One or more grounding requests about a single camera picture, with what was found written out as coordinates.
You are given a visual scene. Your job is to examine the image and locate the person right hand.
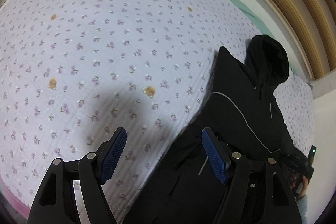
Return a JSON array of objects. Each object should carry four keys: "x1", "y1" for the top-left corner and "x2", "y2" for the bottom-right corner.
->
[{"x1": 294, "y1": 175, "x2": 309, "y2": 201}]

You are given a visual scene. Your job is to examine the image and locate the black hooded jacket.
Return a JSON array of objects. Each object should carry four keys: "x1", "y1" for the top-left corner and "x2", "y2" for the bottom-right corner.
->
[{"x1": 124, "y1": 35, "x2": 296, "y2": 223}]

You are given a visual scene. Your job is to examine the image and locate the floral white bed quilt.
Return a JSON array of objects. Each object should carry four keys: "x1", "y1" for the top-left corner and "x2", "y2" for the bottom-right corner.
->
[{"x1": 0, "y1": 0, "x2": 316, "y2": 223}]

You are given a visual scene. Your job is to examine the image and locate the pink mattress edge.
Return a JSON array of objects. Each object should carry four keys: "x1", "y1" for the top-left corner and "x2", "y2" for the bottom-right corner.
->
[{"x1": 1, "y1": 178, "x2": 30, "y2": 219}]

